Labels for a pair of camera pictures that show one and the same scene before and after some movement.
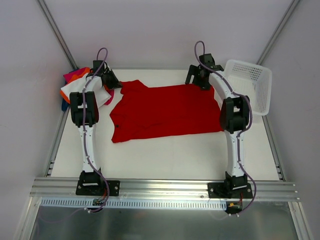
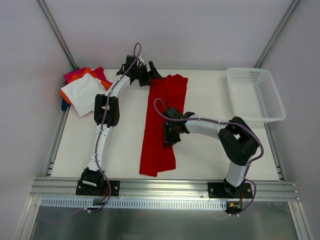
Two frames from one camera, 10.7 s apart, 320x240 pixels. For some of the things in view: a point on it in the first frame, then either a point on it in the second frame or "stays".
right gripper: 193,74 to 171,135
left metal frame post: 69,58 stays
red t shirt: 141,112 to 157,157
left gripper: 113,81 to 145,75
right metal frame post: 278,31 stays
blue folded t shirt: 64,105 stays
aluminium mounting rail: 264,189 stays
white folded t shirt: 85,84 stays
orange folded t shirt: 63,94 stays
